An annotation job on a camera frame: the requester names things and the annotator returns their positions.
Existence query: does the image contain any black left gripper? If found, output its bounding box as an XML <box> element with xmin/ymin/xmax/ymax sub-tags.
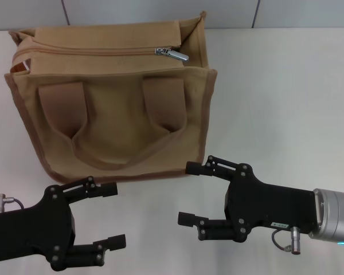
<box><xmin>0</xmin><ymin>176</ymin><xmax>127</xmax><ymax>272</ymax></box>

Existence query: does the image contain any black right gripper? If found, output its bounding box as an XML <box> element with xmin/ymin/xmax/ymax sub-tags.
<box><xmin>177</xmin><ymin>155</ymin><xmax>318</xmax><ymax>243</ymax></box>

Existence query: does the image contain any khaki canvas food bag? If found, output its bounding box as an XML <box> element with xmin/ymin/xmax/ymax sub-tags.
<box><xmin>3</xmin><ymin>10</ymin><xmax>218</xmax><ymax>184</ymax></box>

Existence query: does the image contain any right gripper grey cable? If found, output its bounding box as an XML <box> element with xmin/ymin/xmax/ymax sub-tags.
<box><xmin>271</xmin><ymin>226</ymin><xmax>303</xmax><ymax>254</ymax></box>

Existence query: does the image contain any gripper grey cable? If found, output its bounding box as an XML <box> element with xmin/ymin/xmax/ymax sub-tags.
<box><xmin>0</xmin><ymin>193</ymin><xmax>25</xmax><ymax>214</ymax></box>
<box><xmin>271</xmin><ymin>226</ymin><xmax>303</xmax><ymax>254</ymax></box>

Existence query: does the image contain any left gripper grey cable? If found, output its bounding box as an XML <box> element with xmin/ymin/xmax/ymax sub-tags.
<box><xmin>0</xmin><ymin>193</ymin><xmax>25</xmax><ymax>214</ymax></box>

